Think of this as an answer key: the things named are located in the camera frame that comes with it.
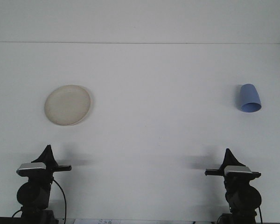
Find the pale blue cup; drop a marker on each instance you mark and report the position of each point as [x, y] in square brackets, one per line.
[248, 95]

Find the pale round plate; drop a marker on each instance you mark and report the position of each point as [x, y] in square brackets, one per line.
[67, 105]

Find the white printed paper sheet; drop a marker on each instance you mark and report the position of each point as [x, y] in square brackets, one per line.
[102, 221]

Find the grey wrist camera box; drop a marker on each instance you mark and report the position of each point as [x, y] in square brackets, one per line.
[237, 170]
[31, 167]

